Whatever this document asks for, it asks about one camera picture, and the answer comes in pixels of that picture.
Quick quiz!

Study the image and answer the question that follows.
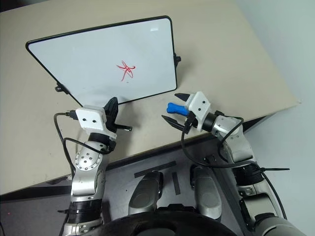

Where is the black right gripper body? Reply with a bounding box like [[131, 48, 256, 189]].
[[182, 99, 193, 126]]

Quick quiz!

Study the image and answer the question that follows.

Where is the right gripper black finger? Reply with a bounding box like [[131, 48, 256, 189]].
[[161, 114, 186, 131], [174, 92, 192, 102]]

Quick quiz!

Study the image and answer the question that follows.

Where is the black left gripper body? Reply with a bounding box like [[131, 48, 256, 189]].
[[105, 110, 134, 132]]

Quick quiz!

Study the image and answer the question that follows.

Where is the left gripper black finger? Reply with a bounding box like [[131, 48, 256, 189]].
[[110, 97, 120, 114], [103, 97, 115, 115]]

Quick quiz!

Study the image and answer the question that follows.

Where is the blue whiteboard eraser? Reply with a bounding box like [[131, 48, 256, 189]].
[[166, 102, 190, 116]]

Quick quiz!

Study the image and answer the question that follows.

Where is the long black tape strip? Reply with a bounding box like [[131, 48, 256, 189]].
[[134, 161, 177, 179]]

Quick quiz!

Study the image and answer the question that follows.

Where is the short black tape strip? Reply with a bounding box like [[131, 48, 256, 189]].
[[172, 172, 182, 196]]

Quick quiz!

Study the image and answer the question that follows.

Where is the grey rounded left leg shell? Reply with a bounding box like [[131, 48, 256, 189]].
[[128, 171, 164, 217]]

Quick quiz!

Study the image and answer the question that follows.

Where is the grey rounded leg shell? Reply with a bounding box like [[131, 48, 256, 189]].
[[128, 171, 164, 217], [189, 166, 223, 220]]

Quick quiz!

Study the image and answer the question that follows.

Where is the grey rounded right leg shell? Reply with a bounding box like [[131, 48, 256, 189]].
[[189, 166, 223, 220]]

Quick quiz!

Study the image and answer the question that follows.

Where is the black rounded robot body shell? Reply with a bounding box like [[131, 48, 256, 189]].
[[102, 203, 238, 236]]

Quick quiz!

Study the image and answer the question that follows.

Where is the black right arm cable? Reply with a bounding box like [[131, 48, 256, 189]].
[[181, 113, 288, 221]]

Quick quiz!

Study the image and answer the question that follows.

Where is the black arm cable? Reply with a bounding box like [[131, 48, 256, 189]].
[[53, 110, 110, 179], [181, 113, 288, 221]]

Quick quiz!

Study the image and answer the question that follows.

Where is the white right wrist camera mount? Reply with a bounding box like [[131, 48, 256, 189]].
[[186, 91, 212, 132]]

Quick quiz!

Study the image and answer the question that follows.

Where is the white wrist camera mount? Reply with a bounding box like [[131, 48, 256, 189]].
[[186, 91, 212, 132], [75, 104, 118, 141]]

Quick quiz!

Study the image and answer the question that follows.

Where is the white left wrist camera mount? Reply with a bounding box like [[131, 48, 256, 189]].
[[75, 104, 118, 141]]

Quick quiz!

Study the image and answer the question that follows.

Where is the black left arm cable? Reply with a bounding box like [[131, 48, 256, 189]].
[[53, 110, 110, 179]]

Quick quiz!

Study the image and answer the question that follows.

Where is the white whiteboard with black frame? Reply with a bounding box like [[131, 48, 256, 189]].
[[25, 15, 179, 106]]

